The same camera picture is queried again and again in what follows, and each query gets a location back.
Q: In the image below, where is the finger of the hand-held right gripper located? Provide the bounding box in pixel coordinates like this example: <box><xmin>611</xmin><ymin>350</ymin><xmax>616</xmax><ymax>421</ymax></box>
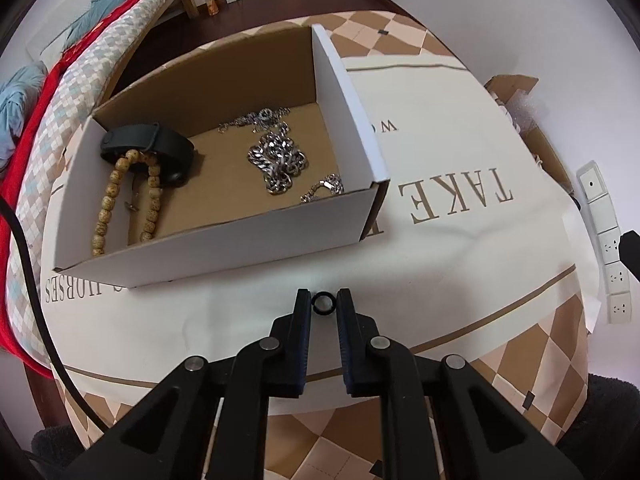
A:
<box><xmin>618</xmin><ymin>230</ymin><xmax>640</xmax><ymax>281</ymax></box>

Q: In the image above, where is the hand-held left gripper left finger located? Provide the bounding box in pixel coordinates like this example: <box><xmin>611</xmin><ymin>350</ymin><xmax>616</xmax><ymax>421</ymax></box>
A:
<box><xmin>60</xmin><ymin>287</ymin><xmax>312</xmax><ymax>480</ymax></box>

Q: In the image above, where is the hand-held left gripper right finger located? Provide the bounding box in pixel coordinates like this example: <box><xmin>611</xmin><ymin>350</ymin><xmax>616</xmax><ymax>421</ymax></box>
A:
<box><xmin>336</xmin><ymin>287</ymin><xmax>588</xmax><ymax>480</ymax></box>

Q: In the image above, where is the white cardboard box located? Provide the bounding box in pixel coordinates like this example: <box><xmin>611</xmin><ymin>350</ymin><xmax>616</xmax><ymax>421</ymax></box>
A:
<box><xmin>52</xmin><ymin>23</ymin><xmax>391</xmax><ymax>289</ymax></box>

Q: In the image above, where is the thin silver chain bracelet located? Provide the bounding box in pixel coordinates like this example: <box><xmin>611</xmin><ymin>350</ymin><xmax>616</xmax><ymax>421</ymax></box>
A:
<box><xmin>300</xmin><ymin>173</ymin><xmax>345</xmax><ymax>204</ymax></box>

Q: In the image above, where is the thick silver chain bracelet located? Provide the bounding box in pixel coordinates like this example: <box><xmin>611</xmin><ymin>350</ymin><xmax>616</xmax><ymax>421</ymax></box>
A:
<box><xmin>248</xmin><ymin>122</ymin><xmax>308</xmax><ymax>196</ymax></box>

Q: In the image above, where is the thin silver necklace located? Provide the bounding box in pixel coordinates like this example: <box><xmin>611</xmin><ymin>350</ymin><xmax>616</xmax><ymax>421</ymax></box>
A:
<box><xmin>217</xmin><ymin>106</ymin><xmax>292</xmax><ymax>133</ymax></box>

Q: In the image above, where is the wooden bead bracelet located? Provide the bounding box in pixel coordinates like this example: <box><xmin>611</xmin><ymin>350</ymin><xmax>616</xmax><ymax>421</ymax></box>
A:
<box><xmin>90</xmin><ymin>149</ymin><xmax>163</xmax><ymax>257</ymax></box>

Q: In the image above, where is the black smart band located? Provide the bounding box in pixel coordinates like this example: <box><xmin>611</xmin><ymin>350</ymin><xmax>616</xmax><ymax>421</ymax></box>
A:
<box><xmin>100</xmin><ymin>124</ymin><xmax>196</xmax><ymax>187</ymax></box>

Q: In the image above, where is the white power strip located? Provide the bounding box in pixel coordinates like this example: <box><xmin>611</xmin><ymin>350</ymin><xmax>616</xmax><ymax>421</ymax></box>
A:
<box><xmin>576</xmin><ymin>161</ymin><xmax>635</xmax><ymax>327</ymax></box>

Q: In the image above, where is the brown cardboard carton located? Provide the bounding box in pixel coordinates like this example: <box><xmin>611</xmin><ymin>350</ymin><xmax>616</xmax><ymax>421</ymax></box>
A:
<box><xmin>482</xmin><ymin>75</ymin><xmax>576</xmax><ymax>196</ymax></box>

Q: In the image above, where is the diamond pattern printed tablecloth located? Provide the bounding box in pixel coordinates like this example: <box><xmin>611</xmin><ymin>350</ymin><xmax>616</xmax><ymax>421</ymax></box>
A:
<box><xmin>37</xmin><ymin>10</ymin><xmax>593</xmax><ymax>480</ymax></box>

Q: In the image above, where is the dark fuzzy cloth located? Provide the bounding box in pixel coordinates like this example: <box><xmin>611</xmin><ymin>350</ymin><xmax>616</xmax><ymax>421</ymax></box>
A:
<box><xmin>30</xmin><ymin>372</ymin><xmax>640</xmax><ymax>480</ymax></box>

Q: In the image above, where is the checkered quilt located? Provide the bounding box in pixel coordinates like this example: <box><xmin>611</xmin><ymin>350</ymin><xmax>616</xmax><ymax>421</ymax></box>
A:
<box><xmin>7</xmin><ymin>0</ymin><xmax>185</xmax><ymax>361</ymax></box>

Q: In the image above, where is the light blue duvet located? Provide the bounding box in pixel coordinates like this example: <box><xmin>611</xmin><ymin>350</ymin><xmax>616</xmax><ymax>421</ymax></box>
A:
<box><xmin>0</xmin><ymin>65</ymin><xmax>48</xmax><ymax>176</ymax></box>

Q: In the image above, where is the light blue blanket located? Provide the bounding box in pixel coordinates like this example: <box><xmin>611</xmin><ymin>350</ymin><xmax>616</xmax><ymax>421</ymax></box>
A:
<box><xmin>65</xmin><ymin>0</ymin><xmax>173</xmax><ymax>43</ymax></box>

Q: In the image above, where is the black cable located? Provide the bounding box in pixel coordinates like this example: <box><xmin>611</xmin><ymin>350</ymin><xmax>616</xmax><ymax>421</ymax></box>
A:
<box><xmin>0</xmin><ymin>195</ymin><xmax>108</xmax><ymax>431</ymax></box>

